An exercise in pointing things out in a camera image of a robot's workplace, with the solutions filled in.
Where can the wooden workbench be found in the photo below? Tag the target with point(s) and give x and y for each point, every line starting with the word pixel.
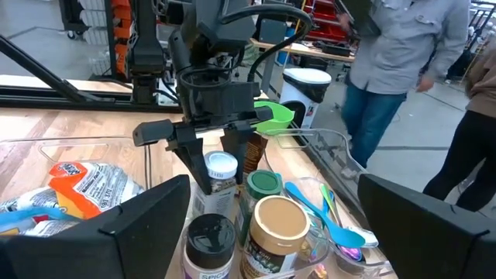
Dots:
pixel 310 49

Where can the small jar black lid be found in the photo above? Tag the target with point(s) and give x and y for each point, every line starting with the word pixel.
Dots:
pixel 211 236

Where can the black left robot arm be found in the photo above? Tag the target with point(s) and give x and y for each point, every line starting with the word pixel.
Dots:
pixel 147 50

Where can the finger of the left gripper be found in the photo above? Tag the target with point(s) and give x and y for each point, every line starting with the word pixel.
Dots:
pixel 193 159
pixel 238 147

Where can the person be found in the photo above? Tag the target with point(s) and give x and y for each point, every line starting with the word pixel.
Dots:
pixel 472 147
pixel 403 46

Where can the rack with red bins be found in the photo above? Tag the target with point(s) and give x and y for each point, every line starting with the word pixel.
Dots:
pixel 325 15

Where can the white-label spice jar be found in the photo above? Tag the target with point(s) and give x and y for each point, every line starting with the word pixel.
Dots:
pixel 221 166

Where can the black aluminium table frame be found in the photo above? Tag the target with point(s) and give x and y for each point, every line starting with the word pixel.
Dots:
pixel 38 69

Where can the orange ramen packet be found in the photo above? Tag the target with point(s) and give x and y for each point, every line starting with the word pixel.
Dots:
pixel 89 186

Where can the clear three-compartment plastic bin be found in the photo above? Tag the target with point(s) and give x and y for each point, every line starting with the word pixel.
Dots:
pixel 329 155

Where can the white trash can black liner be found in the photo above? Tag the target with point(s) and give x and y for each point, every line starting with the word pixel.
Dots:
pixel 306 77

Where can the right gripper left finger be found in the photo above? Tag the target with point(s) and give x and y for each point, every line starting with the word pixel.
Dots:
pixel 97 252

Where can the orange bin stack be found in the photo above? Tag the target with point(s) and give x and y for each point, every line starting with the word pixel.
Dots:
pixel 122 23

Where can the dark-label spice jar gold cap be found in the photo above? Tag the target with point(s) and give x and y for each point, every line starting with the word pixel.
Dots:
pixel 279 224

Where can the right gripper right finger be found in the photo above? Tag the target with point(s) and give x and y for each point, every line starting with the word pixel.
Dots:
pixel 434 244

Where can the green plastic bowl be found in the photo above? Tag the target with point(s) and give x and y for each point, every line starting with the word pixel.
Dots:
pixel 277 114

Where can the grey and black machine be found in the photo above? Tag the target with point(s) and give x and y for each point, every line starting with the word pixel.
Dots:
pixel 271 31

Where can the teal and white packet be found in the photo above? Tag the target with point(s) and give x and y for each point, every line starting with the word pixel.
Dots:
pixel 341 234

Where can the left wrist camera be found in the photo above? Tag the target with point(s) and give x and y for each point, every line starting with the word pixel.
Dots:
pixel 224 19

